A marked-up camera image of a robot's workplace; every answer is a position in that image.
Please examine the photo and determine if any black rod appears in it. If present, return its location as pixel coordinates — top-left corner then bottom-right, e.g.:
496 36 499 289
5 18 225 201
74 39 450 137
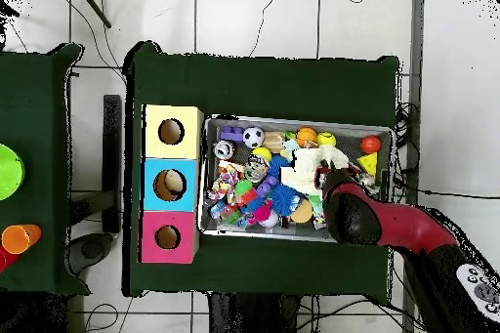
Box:
73 0 112 29

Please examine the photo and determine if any yellow smiley ball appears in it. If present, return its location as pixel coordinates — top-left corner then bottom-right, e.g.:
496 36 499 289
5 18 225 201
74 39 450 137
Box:
316 131 337 147

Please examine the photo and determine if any black and white soccer ball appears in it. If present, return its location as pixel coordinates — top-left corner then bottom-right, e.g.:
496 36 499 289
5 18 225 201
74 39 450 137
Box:
242 126 267 149

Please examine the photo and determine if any orange plastic cup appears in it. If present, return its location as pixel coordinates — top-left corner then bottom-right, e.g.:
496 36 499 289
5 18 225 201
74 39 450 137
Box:
0 223 43 255

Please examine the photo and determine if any yellow cheese wedge toy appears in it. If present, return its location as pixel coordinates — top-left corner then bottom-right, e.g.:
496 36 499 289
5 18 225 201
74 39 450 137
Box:
356 151 379 177

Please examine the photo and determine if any clear mesh bin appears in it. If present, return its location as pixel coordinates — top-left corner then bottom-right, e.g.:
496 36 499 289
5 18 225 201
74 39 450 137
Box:
197 113 396 247

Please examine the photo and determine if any red ball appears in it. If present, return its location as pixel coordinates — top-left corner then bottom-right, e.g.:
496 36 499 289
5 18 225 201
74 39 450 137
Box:
359 135 383 154

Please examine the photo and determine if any orange toy basketball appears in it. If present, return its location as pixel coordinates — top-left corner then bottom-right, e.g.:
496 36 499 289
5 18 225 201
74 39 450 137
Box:
296 126 319 148

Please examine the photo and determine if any crushed red drink can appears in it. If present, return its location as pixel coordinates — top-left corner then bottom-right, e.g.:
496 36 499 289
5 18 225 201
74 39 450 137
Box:
213 140 236 162

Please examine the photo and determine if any yellow tennis ball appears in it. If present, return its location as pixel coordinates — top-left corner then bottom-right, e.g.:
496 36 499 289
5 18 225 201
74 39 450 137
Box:
251 146 271 164

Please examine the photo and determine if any multicolour patterned cloth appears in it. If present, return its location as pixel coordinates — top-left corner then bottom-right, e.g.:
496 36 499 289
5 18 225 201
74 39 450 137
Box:
206 162 239 205

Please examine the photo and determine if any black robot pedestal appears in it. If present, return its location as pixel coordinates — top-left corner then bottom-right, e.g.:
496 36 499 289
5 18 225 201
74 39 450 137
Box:
206 292 313 333

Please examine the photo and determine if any blue spiky rubber ball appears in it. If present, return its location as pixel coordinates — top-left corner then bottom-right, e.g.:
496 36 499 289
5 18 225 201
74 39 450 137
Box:
271 184 302 217

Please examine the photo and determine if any green plastic bowl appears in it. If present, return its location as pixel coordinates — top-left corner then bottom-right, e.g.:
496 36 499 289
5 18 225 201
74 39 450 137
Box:
0 144 26 201

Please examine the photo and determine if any cream knitted cloth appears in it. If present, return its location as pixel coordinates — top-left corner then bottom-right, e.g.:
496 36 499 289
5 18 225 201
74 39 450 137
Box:
279 144 351 193

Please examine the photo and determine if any wooden box with three holes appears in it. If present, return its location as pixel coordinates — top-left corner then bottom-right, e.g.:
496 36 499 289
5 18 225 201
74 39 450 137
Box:
139 103 206 266

